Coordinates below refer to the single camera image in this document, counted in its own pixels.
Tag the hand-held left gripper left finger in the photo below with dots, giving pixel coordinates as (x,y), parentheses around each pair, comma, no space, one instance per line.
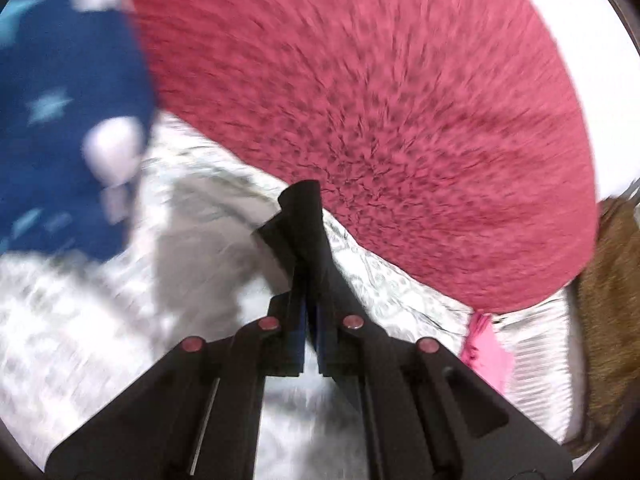
(299,330)

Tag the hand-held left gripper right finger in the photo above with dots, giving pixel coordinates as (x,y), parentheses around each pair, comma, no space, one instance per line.
(320,340)

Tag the pink cloth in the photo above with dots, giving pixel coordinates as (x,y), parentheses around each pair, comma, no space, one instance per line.
(482,350)

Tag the white grey patterned bedspread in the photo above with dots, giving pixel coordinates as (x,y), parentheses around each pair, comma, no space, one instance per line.
(75,335)

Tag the white striped pillow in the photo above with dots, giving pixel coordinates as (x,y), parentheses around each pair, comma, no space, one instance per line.
(540,385)

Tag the red fuzzy blanket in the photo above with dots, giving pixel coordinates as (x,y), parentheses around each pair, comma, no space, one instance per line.
(375,110)

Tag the blue star printed cloth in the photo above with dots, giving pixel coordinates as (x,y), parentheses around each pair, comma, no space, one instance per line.
(65,160)

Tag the brown fuzzy blanket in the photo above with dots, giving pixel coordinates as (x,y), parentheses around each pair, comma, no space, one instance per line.
(610,310)

